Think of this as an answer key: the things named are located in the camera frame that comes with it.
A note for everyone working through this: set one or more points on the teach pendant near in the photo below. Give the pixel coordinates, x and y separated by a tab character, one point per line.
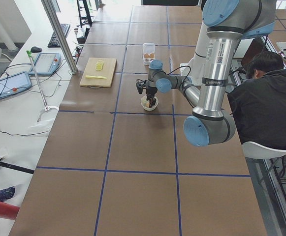
14	84

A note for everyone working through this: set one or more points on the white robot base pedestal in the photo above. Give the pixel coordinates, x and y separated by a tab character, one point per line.
197	62

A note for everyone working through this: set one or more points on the red cylinder bottle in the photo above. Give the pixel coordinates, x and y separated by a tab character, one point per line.
8	211

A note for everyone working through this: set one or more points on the reacher grabber stick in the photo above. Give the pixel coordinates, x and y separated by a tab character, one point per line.
47	107

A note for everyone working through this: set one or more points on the white chair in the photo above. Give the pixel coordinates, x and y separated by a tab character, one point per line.
254	151

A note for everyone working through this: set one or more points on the black computer mouse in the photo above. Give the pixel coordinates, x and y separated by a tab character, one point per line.
36	49

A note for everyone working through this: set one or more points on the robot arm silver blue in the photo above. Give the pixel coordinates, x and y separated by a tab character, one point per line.
228	22
177	83

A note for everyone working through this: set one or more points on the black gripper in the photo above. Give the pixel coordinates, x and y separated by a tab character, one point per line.
150	91

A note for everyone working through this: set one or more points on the seated person black jacket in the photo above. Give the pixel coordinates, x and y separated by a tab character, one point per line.
259	104

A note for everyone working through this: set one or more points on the bamboo cutting board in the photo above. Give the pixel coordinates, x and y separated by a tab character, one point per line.
107	71

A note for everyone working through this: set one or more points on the yellow plastic knife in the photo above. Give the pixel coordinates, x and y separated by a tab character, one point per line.
95	77

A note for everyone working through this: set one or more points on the teach pendant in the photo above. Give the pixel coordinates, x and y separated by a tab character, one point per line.
14	84
47	63

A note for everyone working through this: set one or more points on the aluminium frame post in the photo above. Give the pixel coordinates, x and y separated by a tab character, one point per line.
52	16

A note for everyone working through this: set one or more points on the white round bowl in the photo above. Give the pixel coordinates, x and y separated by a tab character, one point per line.
145	103

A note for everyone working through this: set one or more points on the teach pendant far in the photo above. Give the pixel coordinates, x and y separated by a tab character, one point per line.
47	63

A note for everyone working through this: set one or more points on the clear plastic egg carton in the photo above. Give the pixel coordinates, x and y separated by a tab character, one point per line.
147	49

